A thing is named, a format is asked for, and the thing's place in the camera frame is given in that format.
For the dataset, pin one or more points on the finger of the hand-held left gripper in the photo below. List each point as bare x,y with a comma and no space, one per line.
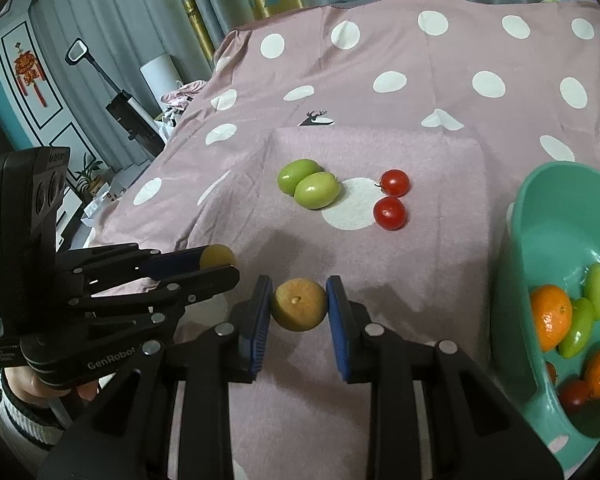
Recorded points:
175,260
205,280

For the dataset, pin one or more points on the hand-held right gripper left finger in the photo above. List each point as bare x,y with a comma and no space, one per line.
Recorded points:
262,320

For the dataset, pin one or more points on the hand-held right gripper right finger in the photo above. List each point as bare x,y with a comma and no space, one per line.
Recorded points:
336,325

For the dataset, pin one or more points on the yellow longan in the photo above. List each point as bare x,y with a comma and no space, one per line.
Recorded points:
220,256
297,305

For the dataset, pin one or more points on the teal plastic bowl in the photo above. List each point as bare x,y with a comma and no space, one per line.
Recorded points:
545,220

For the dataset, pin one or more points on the person's left forearm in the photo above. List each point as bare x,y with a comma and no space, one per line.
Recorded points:
20,425

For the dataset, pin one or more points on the person's left hand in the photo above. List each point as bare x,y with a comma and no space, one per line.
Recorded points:
25,385

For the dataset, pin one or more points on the white low cabinet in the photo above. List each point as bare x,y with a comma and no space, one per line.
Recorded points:
72,210

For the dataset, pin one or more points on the potted plant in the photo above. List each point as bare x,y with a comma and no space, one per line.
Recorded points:
90,175

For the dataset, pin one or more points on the black stick vacuum cleaner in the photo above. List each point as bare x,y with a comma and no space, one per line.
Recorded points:
130,115

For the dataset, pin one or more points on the pink clothes pile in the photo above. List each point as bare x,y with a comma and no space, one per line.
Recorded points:
180,95

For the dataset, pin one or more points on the white cylinder appliance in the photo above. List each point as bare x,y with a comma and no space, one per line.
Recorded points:
160,77

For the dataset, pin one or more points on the pink polka dot blanket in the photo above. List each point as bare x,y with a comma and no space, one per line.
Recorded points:
430,125

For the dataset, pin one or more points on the grey curtain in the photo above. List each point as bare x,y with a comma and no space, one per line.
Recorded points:
130,0

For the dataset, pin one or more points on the red knot wall decoration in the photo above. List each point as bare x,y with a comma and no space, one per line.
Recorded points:
27,67

